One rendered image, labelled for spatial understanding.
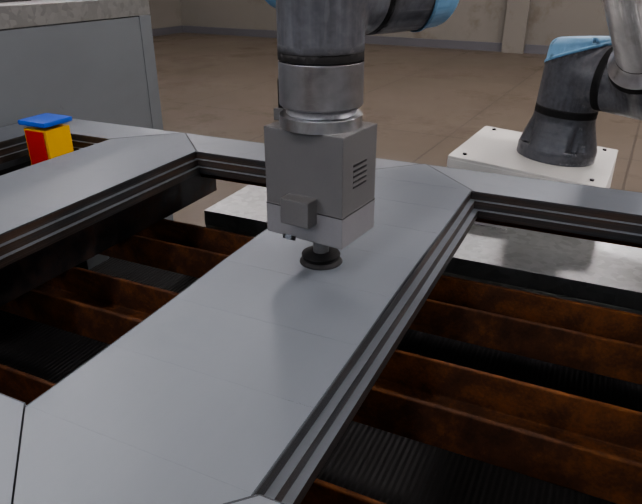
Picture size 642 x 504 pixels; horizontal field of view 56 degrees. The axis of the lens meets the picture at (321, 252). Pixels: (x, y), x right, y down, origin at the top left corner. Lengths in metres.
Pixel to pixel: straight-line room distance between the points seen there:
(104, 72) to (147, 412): 1.15
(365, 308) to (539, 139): 0.79
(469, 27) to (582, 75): 8.37
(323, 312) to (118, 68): 1.11
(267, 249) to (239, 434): 0.27
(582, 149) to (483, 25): 8.29
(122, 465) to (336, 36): 0.35
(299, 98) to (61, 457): 0.32
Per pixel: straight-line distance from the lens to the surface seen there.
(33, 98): 1.37
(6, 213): 0.82
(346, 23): 0.51
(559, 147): 1.24
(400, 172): 0.89
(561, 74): 1.23
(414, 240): 0.66
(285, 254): 0.62
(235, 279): 0.58
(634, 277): 1.05
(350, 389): 0.46
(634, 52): 1.09
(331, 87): 0.51
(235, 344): 0.49
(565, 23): 9.30
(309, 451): 0.41
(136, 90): 1.58
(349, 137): 0.52
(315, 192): 0.54
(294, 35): 0.51
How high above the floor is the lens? 1.12
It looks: 26 degrees down
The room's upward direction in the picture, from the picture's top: straight up
